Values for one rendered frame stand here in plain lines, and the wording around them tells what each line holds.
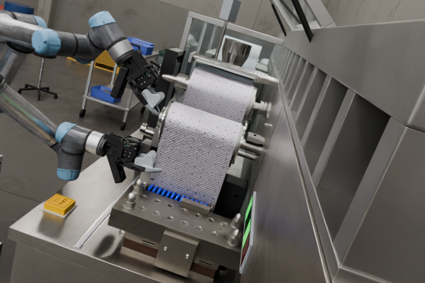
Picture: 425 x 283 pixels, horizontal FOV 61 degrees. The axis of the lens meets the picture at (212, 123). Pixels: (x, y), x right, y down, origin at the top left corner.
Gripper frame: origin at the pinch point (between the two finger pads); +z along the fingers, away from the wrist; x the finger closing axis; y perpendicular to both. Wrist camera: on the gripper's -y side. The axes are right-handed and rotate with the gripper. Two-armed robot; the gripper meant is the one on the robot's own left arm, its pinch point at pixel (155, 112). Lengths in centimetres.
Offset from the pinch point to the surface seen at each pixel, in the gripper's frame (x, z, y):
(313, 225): -78, 17, 37
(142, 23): 749, -180, -187
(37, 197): 114, 7, -158
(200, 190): -4.5, 29.4, -0.3
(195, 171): -4.5, 22.9, 1.8
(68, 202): -13.5, 8.9, -36.7
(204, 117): -1.6, 9.9, 13.5
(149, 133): 3.5, 5.1, -7.4
